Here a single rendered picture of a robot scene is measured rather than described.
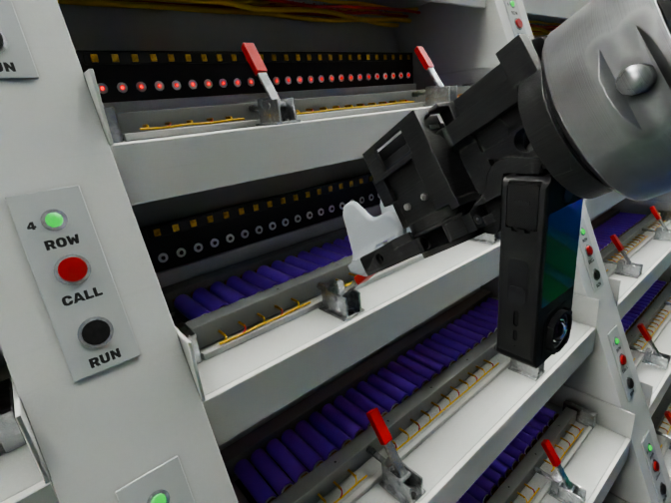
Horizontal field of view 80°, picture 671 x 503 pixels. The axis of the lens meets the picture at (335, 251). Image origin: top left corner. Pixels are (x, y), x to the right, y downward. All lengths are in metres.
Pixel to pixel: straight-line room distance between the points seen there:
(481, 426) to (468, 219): 0.36
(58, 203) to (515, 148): 0.28
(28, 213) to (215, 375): 0.17
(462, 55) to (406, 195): 0.56
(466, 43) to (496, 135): 0.57
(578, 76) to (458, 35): 0.63
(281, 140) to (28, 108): 0.19
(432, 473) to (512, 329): 0.28
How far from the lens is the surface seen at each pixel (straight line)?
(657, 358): 1.07
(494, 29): 0.78
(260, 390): 0.35
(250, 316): 0.40
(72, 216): 0.32
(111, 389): 0.31
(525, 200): 0.23
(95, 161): 0.33
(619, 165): 0.20
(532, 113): 0.21
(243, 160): 0.37
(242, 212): 0.51
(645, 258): 1.12
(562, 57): 0.20
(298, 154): 0.40
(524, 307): 0.25
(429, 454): 0.52
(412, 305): 0.45
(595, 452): 0.83
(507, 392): 0.61
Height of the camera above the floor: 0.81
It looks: 3 degrees down
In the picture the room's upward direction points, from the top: 19 degrees counter-clockwise
